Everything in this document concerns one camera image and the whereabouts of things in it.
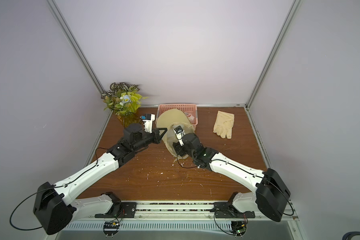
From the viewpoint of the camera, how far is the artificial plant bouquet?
0.94 meters

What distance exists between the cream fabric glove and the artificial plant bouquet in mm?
583

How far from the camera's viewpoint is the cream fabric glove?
41.0 inches
